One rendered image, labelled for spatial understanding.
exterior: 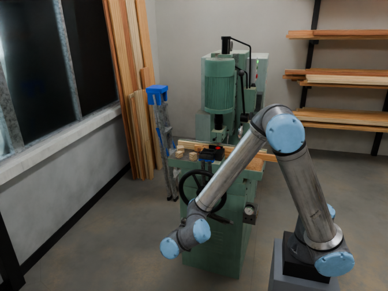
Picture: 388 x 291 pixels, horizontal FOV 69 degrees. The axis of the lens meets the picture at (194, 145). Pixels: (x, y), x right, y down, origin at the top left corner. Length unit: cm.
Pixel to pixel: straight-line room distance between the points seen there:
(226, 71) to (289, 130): 78
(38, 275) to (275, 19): 365
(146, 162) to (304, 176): 247
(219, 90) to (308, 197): 83
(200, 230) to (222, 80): 85
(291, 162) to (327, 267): 49
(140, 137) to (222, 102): 169
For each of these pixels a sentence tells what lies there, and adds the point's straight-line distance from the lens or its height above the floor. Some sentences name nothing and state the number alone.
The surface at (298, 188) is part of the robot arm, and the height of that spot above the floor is 116.
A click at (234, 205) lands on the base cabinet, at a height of 63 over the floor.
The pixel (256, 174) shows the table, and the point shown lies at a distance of 169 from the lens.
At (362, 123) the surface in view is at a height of 58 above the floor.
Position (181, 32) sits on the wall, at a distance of 420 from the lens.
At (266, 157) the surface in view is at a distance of 181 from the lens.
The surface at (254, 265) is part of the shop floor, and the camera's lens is 237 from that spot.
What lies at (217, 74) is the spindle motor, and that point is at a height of 143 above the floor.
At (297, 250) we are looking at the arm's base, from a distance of 153.
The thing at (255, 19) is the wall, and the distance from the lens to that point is 401.
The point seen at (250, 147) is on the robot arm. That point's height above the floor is 125.
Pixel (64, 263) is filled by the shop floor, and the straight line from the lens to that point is 257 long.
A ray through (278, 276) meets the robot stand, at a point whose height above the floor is 55.
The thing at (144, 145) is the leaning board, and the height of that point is 43.
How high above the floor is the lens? 170
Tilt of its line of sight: 24 degrees down
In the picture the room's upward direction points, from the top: 1 degrees counter-clockwise
